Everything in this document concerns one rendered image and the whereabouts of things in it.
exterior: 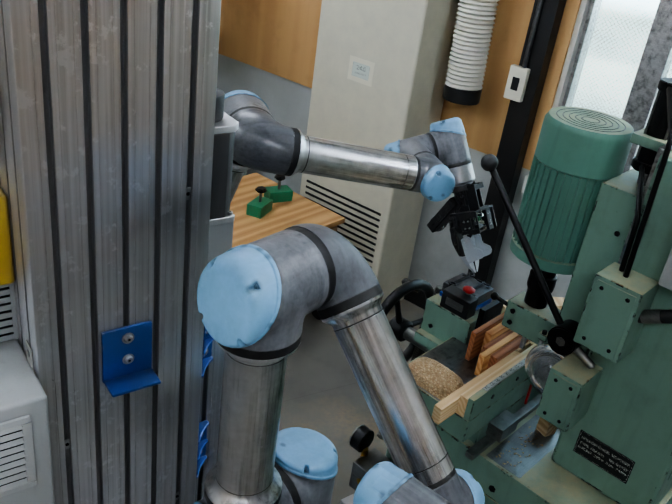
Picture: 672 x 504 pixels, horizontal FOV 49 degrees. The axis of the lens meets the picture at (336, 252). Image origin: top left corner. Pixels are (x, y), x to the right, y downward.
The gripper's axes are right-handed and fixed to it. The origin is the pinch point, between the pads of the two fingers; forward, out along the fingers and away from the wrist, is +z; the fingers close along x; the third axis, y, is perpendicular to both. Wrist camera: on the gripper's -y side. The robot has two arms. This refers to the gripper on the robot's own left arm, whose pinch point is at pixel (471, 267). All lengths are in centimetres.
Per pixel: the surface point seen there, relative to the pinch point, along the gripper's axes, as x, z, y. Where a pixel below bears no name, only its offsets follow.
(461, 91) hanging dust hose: 109, -45, -68
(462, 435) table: -26.4, 29.9, 7.8
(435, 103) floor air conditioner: 118, -44, -89
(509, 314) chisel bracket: -3.6, 10.7, 10.1
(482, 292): 5.1, 7.8, -2.4
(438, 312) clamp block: -3.5, 9.9, -10.4
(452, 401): -28.5, 21.2, 9.1
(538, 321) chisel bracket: -3.6, 12.5, 17.2
